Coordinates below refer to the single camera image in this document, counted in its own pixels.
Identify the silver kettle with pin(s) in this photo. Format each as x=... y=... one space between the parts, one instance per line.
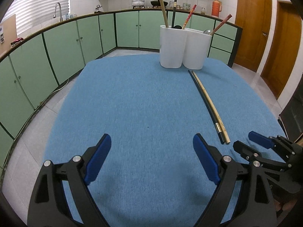
x=98 y=9

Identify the orange thermos flask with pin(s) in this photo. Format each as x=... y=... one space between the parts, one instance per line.
x=216 y=8

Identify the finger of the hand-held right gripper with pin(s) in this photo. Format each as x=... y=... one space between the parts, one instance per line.
x=259 y=138
x=246 y=151

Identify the white lidded pot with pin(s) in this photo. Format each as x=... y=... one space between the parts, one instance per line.
x=138 y=2

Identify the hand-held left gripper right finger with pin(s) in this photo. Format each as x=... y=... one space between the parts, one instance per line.
x=204 y=158

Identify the white window blinds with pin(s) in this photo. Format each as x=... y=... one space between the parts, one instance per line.
x=35 y=7

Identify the red-topped wooden chopstick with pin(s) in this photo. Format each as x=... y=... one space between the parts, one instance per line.
x=189 y=16
x=221 y=24

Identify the red cloth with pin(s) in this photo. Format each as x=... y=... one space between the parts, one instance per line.
x=16 y=41

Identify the metal kitchen faucet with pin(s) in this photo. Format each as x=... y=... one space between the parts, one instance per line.
x=60 y=11

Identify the wooden door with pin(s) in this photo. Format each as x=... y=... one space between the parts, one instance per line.
x=251 y=26
x=284 y=52

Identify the black wok with lid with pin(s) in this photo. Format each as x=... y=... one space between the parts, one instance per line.
x=156 y=3

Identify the patterned ceramic jar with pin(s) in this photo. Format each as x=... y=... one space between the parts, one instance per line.
x=186 y=6

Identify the metal spoon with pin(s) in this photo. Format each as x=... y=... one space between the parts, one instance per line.
x=207 y=31

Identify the small glass jar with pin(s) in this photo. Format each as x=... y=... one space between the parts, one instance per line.
x=203 y=10

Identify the green base kitchen cabinets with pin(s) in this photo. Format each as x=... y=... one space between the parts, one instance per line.
x=64 y=49

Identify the bottles beside sink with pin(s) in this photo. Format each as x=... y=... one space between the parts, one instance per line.
x=71 y=16

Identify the black chopstick with metal band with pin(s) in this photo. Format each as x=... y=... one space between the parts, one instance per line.
x=174 y=14
x=204 y=99

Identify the blue table mat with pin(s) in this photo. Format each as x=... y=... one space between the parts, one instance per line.
x=142 y=99

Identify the white double utensil holder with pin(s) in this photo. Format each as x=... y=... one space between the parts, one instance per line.
x=172 y=47

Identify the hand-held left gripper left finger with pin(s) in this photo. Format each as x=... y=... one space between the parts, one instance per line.
x=98 y=160

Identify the brown board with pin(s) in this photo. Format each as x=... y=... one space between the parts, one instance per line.
x=9 y=33

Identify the plain bamboo chopstick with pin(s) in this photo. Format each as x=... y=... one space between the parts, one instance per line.
x=163 y=11
x=209 y=99

